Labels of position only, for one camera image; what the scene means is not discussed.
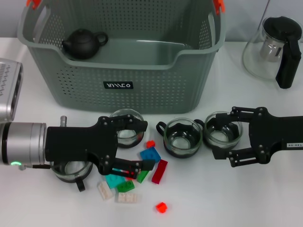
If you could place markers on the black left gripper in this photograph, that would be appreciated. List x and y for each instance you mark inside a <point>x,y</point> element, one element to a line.
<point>71,142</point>

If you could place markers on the blue square toy brick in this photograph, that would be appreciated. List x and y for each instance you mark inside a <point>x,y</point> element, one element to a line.
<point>151,154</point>

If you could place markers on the dark red long brick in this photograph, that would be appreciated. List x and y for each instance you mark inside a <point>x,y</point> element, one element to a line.
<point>159,172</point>

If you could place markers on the black clay teapot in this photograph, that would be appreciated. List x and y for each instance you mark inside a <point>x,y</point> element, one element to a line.
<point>82,45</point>

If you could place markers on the small red toy brick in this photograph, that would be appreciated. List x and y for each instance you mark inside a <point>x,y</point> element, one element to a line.
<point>150,144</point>
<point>161,207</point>

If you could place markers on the bright red translucent brick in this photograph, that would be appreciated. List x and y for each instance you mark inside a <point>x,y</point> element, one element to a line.
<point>129,178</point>

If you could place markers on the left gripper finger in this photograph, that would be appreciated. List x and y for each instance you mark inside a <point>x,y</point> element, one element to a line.
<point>146,165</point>

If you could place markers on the green toy brick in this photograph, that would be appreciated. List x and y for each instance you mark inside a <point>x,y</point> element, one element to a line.
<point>143,177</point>
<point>125,186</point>

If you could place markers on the teal square toy brick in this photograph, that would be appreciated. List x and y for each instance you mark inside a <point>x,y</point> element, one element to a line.
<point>113,181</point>

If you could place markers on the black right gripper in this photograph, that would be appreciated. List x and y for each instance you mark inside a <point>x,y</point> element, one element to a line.
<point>272,134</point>

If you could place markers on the grey perforated storage bin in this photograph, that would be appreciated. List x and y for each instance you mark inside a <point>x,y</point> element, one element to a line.
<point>142,94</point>

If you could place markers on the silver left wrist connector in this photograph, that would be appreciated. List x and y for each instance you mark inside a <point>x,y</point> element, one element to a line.
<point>63,121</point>

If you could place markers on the glass teacup black holder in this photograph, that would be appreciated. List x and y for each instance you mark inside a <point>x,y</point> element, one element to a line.
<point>182,144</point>
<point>126,140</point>
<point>71,170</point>
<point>222,139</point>

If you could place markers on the white translucent toy brick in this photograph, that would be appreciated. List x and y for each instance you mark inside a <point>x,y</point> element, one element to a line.
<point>127,197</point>
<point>105,191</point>

